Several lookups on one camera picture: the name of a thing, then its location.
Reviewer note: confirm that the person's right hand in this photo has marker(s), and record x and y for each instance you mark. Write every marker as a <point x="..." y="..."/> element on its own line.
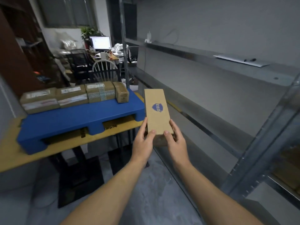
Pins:
<point x="177" y="144"/>

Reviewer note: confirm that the person's left hand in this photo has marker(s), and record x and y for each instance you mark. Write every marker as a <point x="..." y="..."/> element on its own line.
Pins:
<point x="143" y="143"/>

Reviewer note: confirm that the person's left thumb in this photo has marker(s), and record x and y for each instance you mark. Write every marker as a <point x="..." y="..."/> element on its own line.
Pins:
<point x="151" y="138"/>

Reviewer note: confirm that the person's right thumb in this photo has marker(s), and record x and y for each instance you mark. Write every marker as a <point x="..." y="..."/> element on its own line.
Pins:
<point x="168" y="137"/>

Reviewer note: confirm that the long cardboard box blue logo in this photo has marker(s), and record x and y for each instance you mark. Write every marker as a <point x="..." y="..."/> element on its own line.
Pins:
<point x="156" y="112"/>

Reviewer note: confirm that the person's left forearm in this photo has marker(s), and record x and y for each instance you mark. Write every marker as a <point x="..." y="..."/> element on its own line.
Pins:
<point x="106" y="194"/>

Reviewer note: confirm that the person's right forearm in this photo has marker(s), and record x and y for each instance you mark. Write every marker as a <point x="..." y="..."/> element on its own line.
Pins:
<point x="211" y="196"/>

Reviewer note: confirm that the small cardboard box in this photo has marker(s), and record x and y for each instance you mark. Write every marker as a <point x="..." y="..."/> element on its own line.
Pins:
<point x="121" y="92"/>

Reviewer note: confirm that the cardboard parcel striped tape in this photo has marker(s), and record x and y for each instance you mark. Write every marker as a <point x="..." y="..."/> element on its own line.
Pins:
<point x="100" y="91"/>

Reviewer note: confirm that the blue plastic pallet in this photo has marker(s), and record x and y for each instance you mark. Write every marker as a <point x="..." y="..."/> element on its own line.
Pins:
<point x="77" y="121"/>

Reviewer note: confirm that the grey metal shelving rack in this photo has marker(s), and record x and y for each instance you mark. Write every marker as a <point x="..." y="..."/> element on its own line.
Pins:
<point x="234" y="96"/>

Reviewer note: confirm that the white wooden spindle chair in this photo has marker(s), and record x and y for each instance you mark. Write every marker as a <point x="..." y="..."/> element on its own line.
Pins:
<point x="104" y="70"/>

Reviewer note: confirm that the flat cardboard parcel white label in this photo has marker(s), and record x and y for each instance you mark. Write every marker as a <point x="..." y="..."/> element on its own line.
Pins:
<point x="71" y="96"/>

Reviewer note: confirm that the cluttered wooden desk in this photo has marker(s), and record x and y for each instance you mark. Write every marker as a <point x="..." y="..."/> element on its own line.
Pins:
<point x="110" y="56"/>

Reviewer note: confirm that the wooden table black legs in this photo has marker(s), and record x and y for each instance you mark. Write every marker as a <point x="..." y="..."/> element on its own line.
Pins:
<point x="58" y="147"/>

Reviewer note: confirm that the white mug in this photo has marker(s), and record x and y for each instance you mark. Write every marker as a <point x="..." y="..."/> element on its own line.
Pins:
<point x="103" y="55"/>

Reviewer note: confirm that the white bottle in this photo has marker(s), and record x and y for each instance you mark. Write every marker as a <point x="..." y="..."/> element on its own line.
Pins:
<point x="148" y="36"/>

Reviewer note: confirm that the black mesh office chair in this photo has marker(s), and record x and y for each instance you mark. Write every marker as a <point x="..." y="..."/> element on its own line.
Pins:
<point x="79" y="63"/>

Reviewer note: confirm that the flat white panel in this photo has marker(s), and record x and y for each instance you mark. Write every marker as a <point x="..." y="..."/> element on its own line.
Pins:
<point x="241" y="60"/>

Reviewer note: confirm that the computer monitor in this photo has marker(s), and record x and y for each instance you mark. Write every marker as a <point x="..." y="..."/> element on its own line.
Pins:
<point x="101" y="43"/>

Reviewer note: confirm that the taped cardboard parcel white label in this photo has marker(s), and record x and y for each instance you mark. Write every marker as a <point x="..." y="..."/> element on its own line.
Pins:
<point x="38" y="100"/>

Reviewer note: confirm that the green potted plant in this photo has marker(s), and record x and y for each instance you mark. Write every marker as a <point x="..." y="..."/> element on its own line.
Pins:
<point x="89" y="33"/>

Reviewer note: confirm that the dark brown wooden cabinet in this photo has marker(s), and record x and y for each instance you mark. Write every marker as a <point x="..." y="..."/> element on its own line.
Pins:
<point x="21" y="49"/>

